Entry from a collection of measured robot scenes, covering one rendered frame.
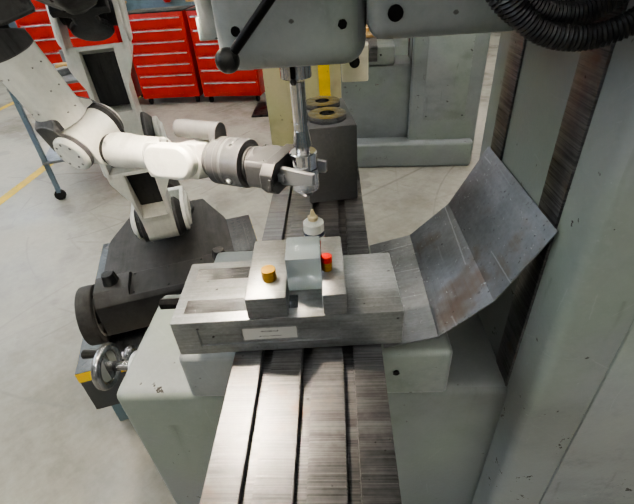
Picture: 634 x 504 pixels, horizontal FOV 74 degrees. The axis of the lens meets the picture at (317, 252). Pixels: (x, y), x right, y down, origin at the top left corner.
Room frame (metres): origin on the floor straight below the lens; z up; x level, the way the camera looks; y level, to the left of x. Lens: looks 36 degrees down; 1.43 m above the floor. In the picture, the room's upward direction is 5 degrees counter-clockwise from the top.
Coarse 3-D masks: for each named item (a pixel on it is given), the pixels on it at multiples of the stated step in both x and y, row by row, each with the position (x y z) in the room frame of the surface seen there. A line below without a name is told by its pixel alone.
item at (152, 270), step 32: (128, 224) 1.51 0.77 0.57; (192, 224) 1.47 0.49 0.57; (224, 224) 1.45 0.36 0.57; (128, 256) 1.28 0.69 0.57; (160, 256) 1.26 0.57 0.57; (192, 256) 1.24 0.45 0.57; (96, 288) 1.05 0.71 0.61; (128, 288) 1.04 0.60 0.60; (160, 288) 1.05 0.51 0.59; (128, 320) 1.01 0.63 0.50
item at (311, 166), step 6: (294, 162) 0.66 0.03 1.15; (300, 162) 0.65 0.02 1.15; (306, 162) 0.65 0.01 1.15; (312, 162) 0.65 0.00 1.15; (300, 168) 0.65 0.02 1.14; (306, 168) 0.65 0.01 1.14; (312, 168) 0.65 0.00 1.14; (318, 174) 0.67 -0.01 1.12; (318, 180) 0.67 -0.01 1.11; (294, 186) 0.66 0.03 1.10; (300, 186) 0.65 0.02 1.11; (306, 186) 0.65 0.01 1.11; (312, 186) 0.65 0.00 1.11; (318, 186) 0.67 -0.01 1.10; (300, 192) 0.65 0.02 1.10; (306, 192) 0.65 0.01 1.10
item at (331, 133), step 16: (320, 96) 1.12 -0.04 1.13; (320, 112) 0.99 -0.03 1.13; (336, 112) 0.97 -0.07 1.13; (320, 128) 0.92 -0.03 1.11; (336, 128) 0.92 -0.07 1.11; (352, 128) 0.92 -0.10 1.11; (320, 144) 0.92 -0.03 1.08; (336, 144) 0.92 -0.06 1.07; (352, 144) 0.92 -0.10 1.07; (336, 160) 0.92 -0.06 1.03; (352, 160) 0.92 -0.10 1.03; (320, 176) 0.92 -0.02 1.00; (336, 176) 0.92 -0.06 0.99; (352, 176) 0.92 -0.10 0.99; (320, 192) 0.92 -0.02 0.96; (336, 192) 0.92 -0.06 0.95; (352, 192) 0.92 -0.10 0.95
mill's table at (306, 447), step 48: (288, 192) 0.98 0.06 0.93; (240, 384) 0.39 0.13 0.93; (288, 384) 0.39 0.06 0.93; (336, 384) 0.38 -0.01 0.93; (384, 384) 0.37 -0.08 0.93; (240, 432) 0.32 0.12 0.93; (288, 432) 0.31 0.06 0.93; (336, 432) 0.31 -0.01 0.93; (384, 432) 0.30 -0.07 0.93; (240, 480) 0.25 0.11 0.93; (288, 480) 0.25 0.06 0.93; (336, 480) 0.24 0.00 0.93; (384, 480) 0.24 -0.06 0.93
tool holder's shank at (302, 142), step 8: (304, 80) 0.67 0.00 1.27; (296, 88) 0.66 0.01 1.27; (304, 88) 0.67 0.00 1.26; (296, 96) 0.66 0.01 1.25; (304, 96) 0.67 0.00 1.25; (296, 104) 0.66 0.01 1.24; (304, 104) 0.66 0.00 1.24; (296, 112) 0.66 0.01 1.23; (304, 112) 0.66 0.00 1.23; (296, 120) 0.66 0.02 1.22; (304, 120) 0.66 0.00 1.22; (296, 128) 0.66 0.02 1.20; (304, 128) 0.66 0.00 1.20; (296, 136) 0.66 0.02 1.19; (304, 136) 0.66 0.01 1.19; (296, 144) 0.66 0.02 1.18; (304, 144) 0.66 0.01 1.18; (304, 152) 0.66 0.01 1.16
